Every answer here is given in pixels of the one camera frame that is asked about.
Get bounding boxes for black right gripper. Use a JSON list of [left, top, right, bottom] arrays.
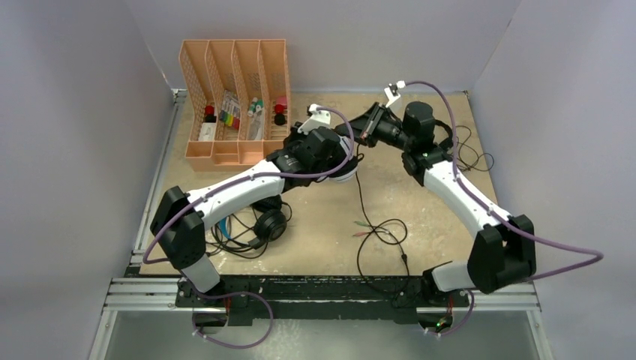
[[336, 103, 414, 152]]

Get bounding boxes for black braided headphone cable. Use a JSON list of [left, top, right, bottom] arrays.
[[351, 148, 413, 299]]

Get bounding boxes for white and black headphones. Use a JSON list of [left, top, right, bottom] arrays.
[[327, 153, 359, 183]]

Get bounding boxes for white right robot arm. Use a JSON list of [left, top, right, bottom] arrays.
[[335, 101, 536, 305]]

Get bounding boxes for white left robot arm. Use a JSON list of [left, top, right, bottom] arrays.
[[150, 125, 354, 307]]

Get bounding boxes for black and blue headphones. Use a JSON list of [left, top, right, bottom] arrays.
[[247, 195, 287, 249]]

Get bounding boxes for small black on-ear headphones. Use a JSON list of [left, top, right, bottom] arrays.
[[433, 119, 454, 164]]

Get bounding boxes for black cap right slot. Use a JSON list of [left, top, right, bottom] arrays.
[[274, 113, 287, 126]]

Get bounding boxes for red cap right slot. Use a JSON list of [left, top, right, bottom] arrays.
[[274, 103, 287, 114]]

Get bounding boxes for clear plastic packaged item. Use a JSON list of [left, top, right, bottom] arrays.
[[247, 109, 265, 141]]

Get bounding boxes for coloured marker set pack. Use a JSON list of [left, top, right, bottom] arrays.
[[219, 90, 241, 130]]

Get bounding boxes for peach plastic file organizer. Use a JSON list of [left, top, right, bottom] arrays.
[[179, 39, 291, 172]]

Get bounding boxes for white product box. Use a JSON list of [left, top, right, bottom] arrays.
[[198, 122, 217, 142]]

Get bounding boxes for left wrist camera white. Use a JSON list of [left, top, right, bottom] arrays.
[[296, 103, 332, 135]]

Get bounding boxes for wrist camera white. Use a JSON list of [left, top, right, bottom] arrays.
[[296, 103, 332, 135], [384, 80, 406, 110]]

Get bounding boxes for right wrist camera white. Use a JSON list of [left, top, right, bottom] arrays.
[[384, 80, 406, 110]]

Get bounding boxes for black cable of blue headphones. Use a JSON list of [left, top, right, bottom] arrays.
[[205, 198, 294, 260]]

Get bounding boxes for thin black headphone cable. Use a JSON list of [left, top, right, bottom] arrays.
[[447, 124, 496, 173]]

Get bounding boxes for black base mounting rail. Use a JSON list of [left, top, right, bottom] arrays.
[[175, 275, 470, 329]]

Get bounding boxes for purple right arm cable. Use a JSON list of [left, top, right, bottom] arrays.
[[404, 80, 605, 339]]

